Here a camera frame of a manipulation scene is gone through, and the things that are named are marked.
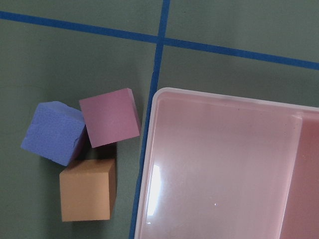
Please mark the magenta foam cube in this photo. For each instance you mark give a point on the magenta foam cube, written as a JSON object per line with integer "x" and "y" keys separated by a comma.
{"x": 111, "y": 117}

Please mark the pink plastic tray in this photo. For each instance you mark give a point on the pink plastic tray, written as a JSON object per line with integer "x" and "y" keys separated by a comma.
{"x": 225, "y": 167}

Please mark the orange foam cube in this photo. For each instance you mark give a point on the orange foam cube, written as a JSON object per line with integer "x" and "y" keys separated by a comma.
{"x": 88, "y": 190}

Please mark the purple foam cube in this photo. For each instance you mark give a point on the purple foam cube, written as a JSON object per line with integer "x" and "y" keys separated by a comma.
{"x": 55, "y": 132}

